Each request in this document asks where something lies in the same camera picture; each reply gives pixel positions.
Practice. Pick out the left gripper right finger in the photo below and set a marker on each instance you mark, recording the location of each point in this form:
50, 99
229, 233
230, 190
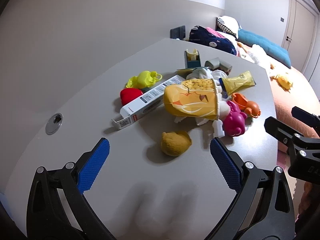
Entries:
262, 207

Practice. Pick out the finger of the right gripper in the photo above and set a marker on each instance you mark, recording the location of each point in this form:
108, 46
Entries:
295, 141
309, 119

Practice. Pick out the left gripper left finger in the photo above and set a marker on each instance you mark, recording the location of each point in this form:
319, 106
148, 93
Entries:
57, 207

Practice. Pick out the pink plastic toy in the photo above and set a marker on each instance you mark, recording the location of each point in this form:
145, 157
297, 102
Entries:
234, 122

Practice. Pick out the white cloth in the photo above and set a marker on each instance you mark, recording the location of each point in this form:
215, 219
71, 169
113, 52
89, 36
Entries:
205, 73

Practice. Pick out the yellow snack bag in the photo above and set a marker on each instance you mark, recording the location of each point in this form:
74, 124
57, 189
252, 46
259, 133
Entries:
232, 84

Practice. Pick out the yellow sponge ball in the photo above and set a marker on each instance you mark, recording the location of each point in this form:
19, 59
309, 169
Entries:
175, 144

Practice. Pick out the white long cardboard box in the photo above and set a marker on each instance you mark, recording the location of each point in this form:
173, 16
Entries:
145, 103

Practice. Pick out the red plastic toy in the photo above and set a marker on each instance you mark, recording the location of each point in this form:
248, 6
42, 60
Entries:
129, 94

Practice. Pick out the bed with orange sheet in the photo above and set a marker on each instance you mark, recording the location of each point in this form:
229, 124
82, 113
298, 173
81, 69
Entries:
301, 94

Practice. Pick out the yellow duck plush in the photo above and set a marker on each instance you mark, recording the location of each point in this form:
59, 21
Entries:
284, 82

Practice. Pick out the teal long pillow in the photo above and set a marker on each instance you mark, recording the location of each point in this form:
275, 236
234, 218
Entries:
271, 49

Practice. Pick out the white goose plush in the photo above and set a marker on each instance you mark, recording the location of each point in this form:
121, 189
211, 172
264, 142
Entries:
254, 54

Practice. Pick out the door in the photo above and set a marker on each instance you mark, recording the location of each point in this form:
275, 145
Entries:
299, 34

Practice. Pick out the grey desk grommet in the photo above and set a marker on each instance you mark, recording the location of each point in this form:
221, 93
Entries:
54, 123

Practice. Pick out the teal tape dispenser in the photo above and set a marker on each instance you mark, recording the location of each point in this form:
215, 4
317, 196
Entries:
192, 59

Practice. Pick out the pink cloth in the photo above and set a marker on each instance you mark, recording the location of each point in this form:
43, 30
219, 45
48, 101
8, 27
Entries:
213, 32

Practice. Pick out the white checkered pillow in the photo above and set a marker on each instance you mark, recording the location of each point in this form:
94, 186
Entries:
228, 25

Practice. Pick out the navy blue blanket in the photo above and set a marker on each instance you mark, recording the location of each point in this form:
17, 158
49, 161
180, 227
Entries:
201, 35

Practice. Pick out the yellow-green plastic toy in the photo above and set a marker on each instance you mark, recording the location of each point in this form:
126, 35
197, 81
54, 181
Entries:
145, 79

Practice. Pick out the dark wall socket panel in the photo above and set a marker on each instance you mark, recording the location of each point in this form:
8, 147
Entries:
178, 33

